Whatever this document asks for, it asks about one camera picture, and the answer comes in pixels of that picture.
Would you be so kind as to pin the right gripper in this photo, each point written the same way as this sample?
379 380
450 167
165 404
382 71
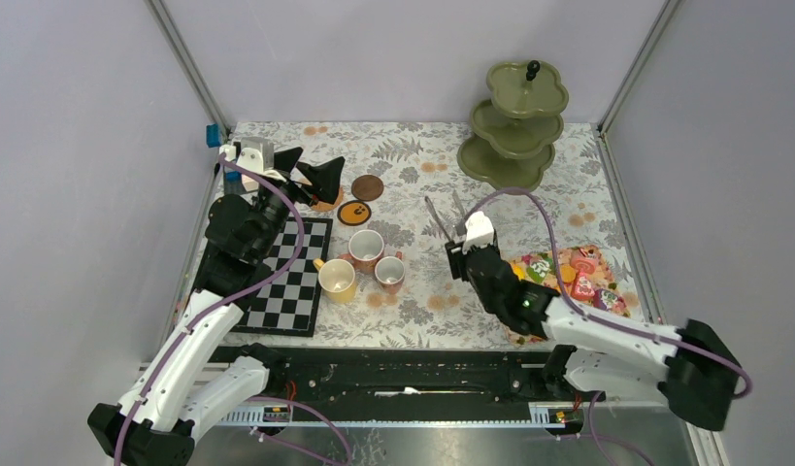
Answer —
457 259

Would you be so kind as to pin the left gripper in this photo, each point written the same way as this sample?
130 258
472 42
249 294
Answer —
324 177

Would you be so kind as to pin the metal tongs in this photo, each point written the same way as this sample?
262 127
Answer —
452 231

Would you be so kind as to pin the pink swiss roll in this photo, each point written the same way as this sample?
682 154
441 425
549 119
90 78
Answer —
585 259

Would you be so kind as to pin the pink strawberry cake slice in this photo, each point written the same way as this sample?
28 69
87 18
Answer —
583 288

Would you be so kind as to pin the purple candy packet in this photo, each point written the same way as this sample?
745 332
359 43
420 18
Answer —
607 300

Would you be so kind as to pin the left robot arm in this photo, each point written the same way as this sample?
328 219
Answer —
162 417

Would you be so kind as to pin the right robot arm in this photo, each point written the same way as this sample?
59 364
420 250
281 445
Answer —
688 368

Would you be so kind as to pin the dark brown round coaster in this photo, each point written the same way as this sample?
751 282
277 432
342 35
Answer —
367 188

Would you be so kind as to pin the black orange face coaster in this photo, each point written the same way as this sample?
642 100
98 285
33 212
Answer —
354 213

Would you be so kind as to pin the toy block set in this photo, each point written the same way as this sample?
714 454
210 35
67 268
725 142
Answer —
233 183

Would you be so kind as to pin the floral tablecloth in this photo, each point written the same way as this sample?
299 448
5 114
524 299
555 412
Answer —
572 206

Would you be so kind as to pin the round orange biscuit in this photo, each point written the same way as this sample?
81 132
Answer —
568 273

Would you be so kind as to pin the large pink floral mug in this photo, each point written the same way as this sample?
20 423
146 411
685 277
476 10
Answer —
365 250

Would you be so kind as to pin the yellow mug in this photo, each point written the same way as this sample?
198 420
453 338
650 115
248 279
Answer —
337 278

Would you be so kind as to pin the floral snack tray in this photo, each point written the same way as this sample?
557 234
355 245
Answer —
602 278

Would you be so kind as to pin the green three-tier serving stand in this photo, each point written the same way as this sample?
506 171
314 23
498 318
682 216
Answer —
514 130

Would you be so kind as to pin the black white chessboard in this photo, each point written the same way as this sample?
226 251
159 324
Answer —
289 305

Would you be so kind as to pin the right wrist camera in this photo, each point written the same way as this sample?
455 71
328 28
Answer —
479 232

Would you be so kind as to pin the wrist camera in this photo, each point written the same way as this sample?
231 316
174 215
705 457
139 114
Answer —
254 154
479 232

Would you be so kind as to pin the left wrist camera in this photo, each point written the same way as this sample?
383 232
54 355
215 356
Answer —
254 154

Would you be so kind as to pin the blue clip on frame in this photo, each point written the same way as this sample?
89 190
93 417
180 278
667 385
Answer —
213 136

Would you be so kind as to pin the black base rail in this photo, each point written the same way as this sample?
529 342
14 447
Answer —
421 385

